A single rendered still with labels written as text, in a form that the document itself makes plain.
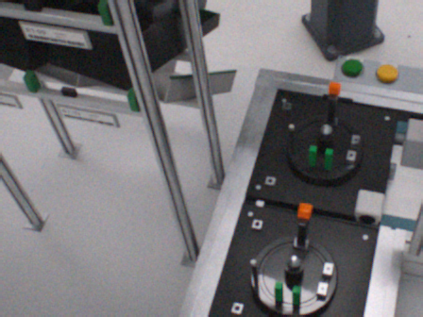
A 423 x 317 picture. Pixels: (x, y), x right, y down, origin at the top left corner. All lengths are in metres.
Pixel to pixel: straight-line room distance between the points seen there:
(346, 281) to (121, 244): 0.44
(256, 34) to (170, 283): 0.63
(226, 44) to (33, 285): 0.67
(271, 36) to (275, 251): 0.62
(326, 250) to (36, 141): 0.68
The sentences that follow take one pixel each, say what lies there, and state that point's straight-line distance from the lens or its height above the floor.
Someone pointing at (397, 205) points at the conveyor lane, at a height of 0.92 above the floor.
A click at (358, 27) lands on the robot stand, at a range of 1.51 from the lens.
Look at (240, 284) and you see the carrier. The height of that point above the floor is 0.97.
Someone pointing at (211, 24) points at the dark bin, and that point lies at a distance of 1.13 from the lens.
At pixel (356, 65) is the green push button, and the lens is 1.38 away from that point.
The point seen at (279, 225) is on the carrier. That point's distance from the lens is 1.17.
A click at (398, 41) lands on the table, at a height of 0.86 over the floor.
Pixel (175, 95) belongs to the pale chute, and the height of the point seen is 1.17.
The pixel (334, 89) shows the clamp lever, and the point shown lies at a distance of 1.21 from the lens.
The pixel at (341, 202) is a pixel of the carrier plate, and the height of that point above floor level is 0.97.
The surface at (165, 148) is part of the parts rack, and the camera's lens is 0.95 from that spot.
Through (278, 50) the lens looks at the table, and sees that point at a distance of 1.55.
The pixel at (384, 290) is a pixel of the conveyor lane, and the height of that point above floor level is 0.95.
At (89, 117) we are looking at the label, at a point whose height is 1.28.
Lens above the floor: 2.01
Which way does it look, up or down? 53 degrees down
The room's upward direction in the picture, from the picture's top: 5 degrees counter-clockwise
